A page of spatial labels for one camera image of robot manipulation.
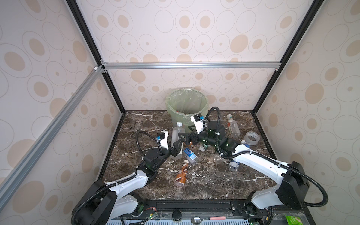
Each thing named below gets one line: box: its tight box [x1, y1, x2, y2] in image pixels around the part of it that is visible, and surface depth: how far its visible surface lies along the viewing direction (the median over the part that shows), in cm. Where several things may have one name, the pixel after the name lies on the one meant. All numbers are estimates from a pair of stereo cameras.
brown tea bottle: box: [174, 159, 189, 187], surface depth 83 cm
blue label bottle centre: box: [183, 147, 199, 165], surface depth 91 cm
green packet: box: [284, 214, 304, 225], surface depth 70 cm
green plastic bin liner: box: [165, 87, 210, 133], surface depth 99 cm
